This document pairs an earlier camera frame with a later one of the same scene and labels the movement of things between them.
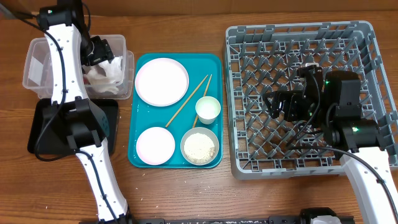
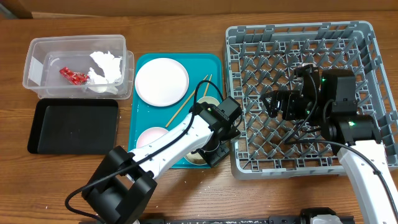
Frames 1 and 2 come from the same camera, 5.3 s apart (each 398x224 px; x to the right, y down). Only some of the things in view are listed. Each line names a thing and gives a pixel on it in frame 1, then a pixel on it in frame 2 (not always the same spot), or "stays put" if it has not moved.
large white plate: [161, 82] stays put
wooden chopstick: [204, 95] stays put
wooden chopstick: [182, 107] stays put
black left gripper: [104, 51] → [216, 157]
